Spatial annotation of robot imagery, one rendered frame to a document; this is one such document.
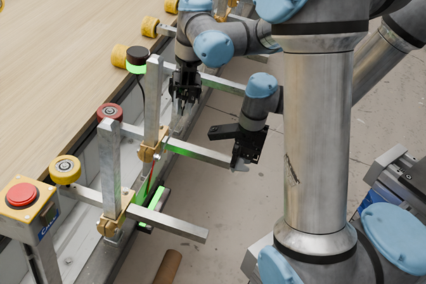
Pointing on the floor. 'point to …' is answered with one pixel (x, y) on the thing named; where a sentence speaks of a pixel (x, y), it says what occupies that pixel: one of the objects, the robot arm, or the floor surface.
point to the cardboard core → (168, 267)
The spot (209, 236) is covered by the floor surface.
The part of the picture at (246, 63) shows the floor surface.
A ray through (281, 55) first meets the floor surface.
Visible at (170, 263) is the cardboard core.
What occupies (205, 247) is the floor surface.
